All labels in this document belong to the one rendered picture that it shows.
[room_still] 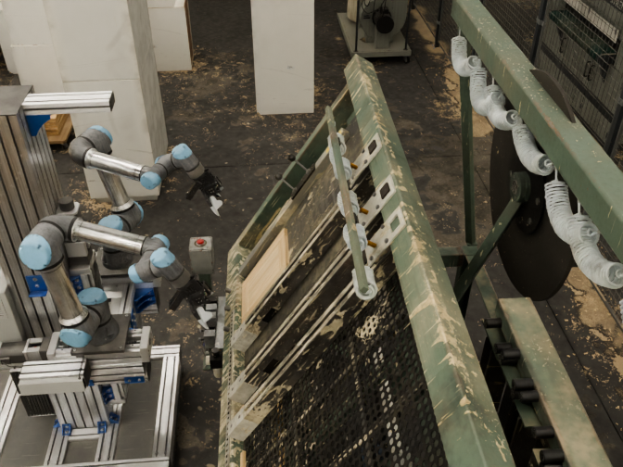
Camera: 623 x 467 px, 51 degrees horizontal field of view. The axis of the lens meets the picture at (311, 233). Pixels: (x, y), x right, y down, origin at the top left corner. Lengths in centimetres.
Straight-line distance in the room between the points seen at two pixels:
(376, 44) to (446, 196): 284
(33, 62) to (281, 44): 240
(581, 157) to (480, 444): 86
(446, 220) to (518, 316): 346
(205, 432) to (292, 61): 390
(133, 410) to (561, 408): 254
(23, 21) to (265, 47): 227
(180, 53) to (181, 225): 302
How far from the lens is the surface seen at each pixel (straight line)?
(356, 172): 246
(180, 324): 447
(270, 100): 677
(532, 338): 192
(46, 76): 715
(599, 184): 184
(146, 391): 386
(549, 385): 182
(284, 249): 302
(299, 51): 658
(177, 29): 777
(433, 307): 174
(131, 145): 538
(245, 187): 569
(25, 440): 385
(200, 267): 362
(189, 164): 294
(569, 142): 200
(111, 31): 500
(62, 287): 266
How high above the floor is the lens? 312
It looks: 37 degrees down
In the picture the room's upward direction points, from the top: straight up
